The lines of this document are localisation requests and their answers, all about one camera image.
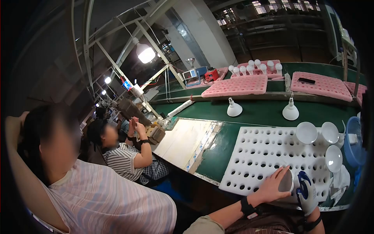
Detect person's right hand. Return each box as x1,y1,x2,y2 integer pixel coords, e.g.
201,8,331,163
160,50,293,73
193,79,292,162
295,171,319,217

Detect white board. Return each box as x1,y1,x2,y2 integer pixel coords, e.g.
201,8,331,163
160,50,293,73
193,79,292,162
152,118,224,173

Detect group of white round bulbs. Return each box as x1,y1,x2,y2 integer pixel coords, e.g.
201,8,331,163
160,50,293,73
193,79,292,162
228,59,283,77

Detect black wrist band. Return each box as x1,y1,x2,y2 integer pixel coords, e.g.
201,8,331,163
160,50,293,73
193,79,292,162
240,196,262,220
302,214,323,232

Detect blue plastic basket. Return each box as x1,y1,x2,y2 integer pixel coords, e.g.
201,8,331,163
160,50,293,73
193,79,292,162
344,116,367,168

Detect blue and white meter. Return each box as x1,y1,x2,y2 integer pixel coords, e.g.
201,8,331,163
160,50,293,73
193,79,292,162
182,67,208,88

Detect person's left thumb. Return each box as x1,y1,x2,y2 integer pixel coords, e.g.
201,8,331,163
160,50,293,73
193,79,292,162
271,165,291,180

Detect white foam tray with holes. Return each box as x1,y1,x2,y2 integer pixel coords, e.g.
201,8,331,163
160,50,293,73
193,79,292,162
218,126,334,203

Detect stack of cardboard boxes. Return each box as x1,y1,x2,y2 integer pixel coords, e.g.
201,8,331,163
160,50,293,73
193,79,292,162
146,123,166,144

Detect wrapped white tube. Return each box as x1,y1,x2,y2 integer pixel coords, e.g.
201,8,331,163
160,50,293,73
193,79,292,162
167,99,196,118

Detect large lit hanging bulb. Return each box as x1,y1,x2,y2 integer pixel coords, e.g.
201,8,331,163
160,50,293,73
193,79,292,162
132,37,156,64

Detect person's left hand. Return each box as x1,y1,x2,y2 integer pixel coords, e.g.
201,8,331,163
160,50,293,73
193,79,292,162
256,165,291,205

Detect red electrical device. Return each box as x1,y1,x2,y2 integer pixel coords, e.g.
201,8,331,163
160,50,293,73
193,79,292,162
204,68,220,82

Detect white reflector lamp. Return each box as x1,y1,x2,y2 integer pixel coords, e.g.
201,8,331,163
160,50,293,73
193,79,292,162
296,122,318,144
277,169,302,204
325,145,343,174
227,97,243,117
282,97,300,121
321,122,345,148

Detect person's right fingers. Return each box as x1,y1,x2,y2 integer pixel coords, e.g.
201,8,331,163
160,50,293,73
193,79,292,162
296,171,312,202

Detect white metal frame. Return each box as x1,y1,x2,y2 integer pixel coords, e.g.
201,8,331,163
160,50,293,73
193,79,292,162
71,0,187,119

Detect green conveyor belt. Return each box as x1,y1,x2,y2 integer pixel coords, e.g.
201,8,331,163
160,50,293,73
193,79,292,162
150,62,368,212

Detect crumpled white plastic bags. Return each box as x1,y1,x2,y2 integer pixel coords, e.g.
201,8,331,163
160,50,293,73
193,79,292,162
328,165,351,207

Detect row of windows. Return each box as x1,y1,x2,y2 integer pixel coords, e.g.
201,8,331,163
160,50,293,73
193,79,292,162
216,0,322,27

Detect person's body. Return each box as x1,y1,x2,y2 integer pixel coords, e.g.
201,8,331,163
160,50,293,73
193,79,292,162
183,204,310,234

